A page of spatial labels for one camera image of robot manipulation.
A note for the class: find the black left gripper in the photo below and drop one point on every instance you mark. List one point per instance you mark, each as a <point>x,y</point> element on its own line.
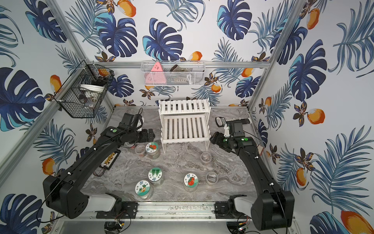
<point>147,135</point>

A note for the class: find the white slatted wooden shelf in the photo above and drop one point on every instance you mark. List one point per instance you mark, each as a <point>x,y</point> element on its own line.
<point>184,121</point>

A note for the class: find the pink triangle object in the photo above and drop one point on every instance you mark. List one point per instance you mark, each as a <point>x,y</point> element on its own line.
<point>156,76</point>

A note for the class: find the black remote control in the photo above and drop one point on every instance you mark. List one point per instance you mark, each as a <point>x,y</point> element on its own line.
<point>232,120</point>

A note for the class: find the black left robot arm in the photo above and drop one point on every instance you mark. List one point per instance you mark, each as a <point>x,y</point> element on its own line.
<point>63,192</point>

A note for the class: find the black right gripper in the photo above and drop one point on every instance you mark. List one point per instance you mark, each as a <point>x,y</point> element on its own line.
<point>217,139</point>

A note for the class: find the white bowl in basket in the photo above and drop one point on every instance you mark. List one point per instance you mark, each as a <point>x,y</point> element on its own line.
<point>91,88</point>

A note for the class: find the black charging board with wires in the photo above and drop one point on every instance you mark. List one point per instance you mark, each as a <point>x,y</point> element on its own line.
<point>107,164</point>

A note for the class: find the clear wall-mounted tray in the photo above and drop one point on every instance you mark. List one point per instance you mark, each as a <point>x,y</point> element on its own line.
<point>179,73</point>

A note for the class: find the clear lidless jar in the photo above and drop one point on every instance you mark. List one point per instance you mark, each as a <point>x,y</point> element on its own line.
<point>140,150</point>

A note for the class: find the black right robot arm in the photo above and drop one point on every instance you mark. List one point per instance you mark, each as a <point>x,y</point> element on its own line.
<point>267,189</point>

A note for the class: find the black wire basket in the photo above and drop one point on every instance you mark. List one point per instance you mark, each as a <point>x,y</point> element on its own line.
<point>84,105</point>

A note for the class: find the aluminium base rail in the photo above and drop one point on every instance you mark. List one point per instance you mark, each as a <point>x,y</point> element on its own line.
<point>175,210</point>

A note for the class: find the strawberry lid seed jar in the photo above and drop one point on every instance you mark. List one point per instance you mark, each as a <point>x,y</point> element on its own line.
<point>191,182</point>

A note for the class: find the carrot lid seed jar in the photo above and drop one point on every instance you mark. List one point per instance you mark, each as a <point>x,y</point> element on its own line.
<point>144,189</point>

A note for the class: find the green tree lid jar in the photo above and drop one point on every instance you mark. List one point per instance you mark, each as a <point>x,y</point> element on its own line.
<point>155,176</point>

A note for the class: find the tomato lid seed jar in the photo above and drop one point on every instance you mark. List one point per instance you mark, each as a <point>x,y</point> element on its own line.
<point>152,150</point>

